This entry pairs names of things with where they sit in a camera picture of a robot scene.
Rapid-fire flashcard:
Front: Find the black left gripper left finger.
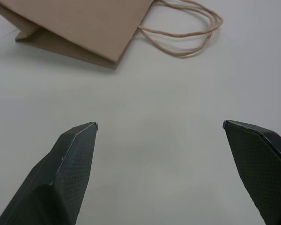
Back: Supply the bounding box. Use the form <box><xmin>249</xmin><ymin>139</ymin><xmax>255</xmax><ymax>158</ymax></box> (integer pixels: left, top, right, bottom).
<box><xmin>0</xmin><ymin>121</ymin><xmax>99</xmax><ymax>225</ymax></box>

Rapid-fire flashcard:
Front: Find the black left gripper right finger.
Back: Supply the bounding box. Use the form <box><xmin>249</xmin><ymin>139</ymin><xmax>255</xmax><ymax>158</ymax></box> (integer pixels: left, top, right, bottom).
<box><xmin>222</xmin><ymin>120</ymin><xmax>281</xmax><ymax>225</ymax></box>

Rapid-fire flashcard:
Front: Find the brown paper bag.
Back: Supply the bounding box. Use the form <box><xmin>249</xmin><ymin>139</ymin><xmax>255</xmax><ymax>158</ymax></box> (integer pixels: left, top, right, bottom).
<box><xmin>0</xmin><ymin>0</ymin><xmax>224</xmax><ymax>69</ymax></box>

